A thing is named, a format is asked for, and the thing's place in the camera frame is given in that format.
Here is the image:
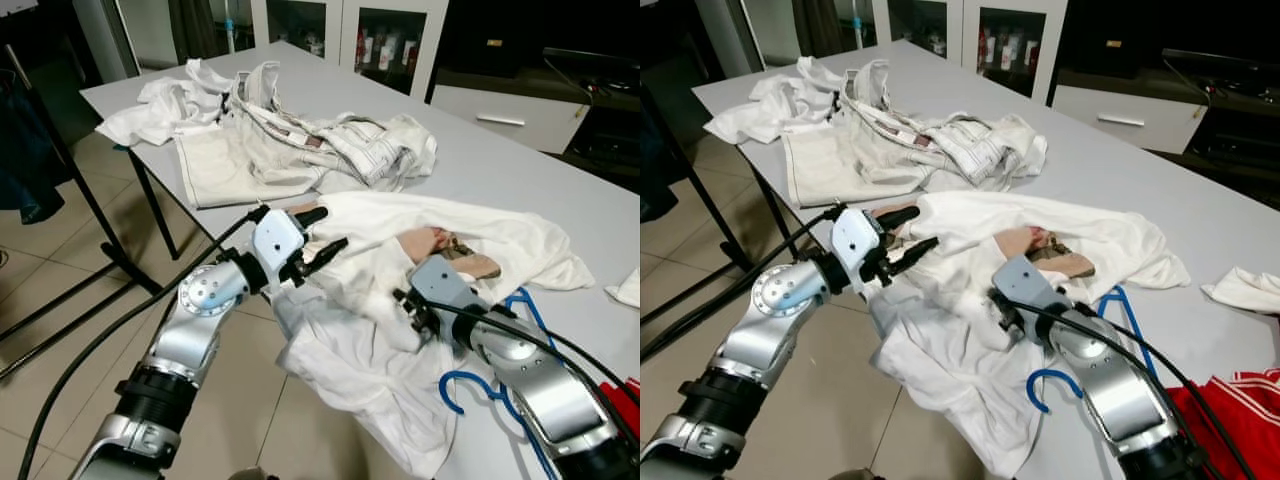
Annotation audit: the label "blue plastic hanger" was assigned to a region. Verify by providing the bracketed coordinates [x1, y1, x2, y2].
[1025, 285, 1161, 416]
[438, 288, 561, 480]

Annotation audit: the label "white printed t-shirt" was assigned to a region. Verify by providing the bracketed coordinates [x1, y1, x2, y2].
[868, 190, 1193, 479]
[272, 192, 596, 479]

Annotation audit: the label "black table leg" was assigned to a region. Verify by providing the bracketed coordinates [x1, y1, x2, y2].
[127, 150, 191, 261]
[742, 150, 803, 261]

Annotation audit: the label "white crumpled jacket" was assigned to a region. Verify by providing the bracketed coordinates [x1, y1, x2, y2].
[705, 55, 846, 146]
[95, 58, 236, 149]

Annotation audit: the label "white glass door cabinet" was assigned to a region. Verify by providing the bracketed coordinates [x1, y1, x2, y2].
[250, 0, 449, 101]
[870, 0, 1071, 101]

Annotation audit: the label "small white cloth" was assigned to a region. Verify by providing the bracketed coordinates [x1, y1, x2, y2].
[1200, 265, 1280, 316]
[605, 268, 641, 309]

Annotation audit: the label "white drawer unit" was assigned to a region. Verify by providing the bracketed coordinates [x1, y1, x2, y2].
[430, 83, 591, 156]
[1050, 83, 1211, 156]

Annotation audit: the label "red shorts white stripes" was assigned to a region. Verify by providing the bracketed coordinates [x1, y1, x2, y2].
[1165, 368, 1280, 480]
[598, 378, 641, 441]

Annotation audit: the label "black TV stand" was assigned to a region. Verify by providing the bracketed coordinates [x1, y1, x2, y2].
[1060, 0, 1280, 181]
[440, 0, 641, 191]

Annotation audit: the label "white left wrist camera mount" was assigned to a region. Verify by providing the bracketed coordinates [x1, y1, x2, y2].
[830, 205, 886, 281]
[250, 208, 306, 276]

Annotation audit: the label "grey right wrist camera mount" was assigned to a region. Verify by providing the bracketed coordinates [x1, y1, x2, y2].
[992, 255, 1066, 321]
[410, 255, 479, 316]

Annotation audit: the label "black clothes rack frame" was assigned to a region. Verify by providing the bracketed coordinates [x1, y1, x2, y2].
[0, 45, 166, 383]
[640, 100, 773, 363]

